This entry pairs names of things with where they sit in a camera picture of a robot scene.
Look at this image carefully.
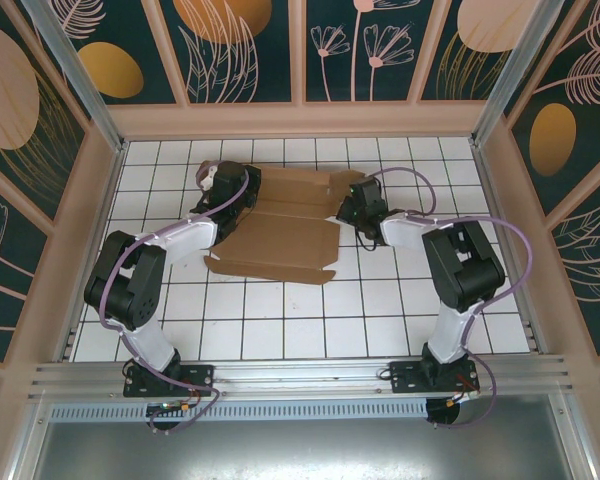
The aluminium frame post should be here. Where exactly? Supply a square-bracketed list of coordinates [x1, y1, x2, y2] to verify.
[468, 0, 564, 150]
[19, 0, 127, 154]

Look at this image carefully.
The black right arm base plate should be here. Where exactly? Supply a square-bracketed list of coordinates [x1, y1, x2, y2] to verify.
[388, 360, 481, 397]

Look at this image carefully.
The brown cardboard box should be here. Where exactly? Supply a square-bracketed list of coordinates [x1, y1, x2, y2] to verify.
[195, 159, 367, 287]

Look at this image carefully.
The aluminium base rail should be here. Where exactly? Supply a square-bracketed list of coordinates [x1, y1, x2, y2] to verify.
[27, 353, 580, 402]

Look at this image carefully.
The slotted grey cable duct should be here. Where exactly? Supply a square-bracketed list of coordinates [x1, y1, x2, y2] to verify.
[46, 398, 430, 422]

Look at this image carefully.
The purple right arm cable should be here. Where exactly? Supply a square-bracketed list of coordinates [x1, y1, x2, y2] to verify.
[372, 167, 536, 431]

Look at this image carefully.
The grey metal panel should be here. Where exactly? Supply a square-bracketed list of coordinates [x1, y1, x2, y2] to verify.
[29, 394, 579, 480]

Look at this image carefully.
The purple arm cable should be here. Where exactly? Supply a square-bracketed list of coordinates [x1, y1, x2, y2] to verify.
[99, 169, 224, 435]
[372, 167, 536, 431]

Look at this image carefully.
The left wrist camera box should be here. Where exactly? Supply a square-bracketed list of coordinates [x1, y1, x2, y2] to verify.
[195, 163, 220, 192]

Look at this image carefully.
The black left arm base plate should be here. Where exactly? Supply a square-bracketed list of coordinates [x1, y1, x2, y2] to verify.
[123, 363, 216, 399]

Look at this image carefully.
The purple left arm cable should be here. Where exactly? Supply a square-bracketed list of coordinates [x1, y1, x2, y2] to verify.
[99, 169, 224, 435]

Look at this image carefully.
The aluminium table edge rail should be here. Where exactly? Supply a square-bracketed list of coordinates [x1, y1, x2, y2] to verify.
[54, 142, 129, 364]
[471, 142, 550, 355]

